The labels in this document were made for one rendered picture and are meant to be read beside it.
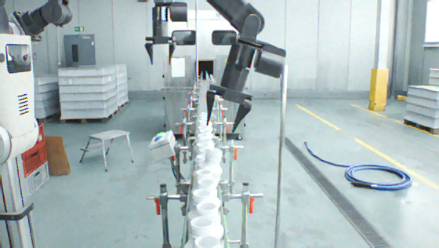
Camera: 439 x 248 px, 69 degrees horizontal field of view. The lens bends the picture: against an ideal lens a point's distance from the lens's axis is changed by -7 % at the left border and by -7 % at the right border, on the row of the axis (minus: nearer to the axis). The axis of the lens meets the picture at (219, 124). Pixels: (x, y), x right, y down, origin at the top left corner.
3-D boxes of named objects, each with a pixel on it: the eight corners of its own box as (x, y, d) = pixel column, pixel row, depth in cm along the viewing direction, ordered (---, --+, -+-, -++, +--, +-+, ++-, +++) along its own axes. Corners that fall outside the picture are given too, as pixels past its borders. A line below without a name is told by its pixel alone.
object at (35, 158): (25, 178, 325) (22, 158, 320) (-13, 178, 321) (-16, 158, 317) (48, 160, 384) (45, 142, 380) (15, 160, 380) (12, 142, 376)
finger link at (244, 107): (242, 138, 78) (255, 99, 76) (212, 130, 78) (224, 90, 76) (240, 131, 85) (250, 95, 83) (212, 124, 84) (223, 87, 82)
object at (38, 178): (28, 198, 329) (25, 178, 325) (-10, 198, 325) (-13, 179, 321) (50, 178, 389) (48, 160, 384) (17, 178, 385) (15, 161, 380)
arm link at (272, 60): (242, 16, 80) (247, 12, 72) (288, 30, 82) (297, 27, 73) (229, 64, 83) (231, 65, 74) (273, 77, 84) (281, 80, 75)
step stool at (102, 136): (106, 154, 486) (103, 126, 477) (134, 162, 452) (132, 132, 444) (78, 162, 448) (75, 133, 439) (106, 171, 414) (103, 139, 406)
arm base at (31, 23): (11, 12, 111) (29, 41, 113) (29, -1, 110) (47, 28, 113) (23, 15, 119) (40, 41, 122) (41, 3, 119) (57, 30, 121)
